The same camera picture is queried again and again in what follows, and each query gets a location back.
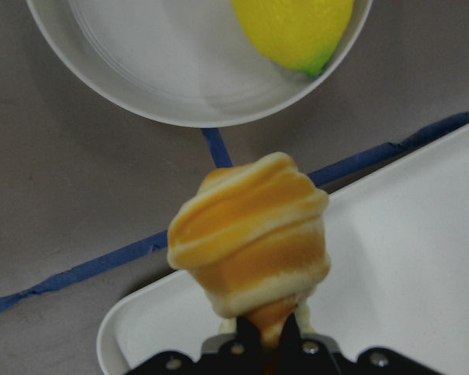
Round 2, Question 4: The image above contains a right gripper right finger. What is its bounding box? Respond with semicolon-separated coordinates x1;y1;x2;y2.
277;313;306;374

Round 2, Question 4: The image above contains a white plate with lemon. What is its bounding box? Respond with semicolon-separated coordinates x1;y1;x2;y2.
28;1;371;128

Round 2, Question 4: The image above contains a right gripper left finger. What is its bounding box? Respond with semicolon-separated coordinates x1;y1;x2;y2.
234;316;264;374

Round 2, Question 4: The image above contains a striped orange bread roll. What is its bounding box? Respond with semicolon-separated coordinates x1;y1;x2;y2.
167;152;331;350

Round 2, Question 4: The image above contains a white rectangular tray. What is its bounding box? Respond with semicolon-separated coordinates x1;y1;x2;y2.
96;124;469;374

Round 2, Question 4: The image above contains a yellow lemon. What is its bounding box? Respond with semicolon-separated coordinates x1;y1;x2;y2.
231;0;354;77

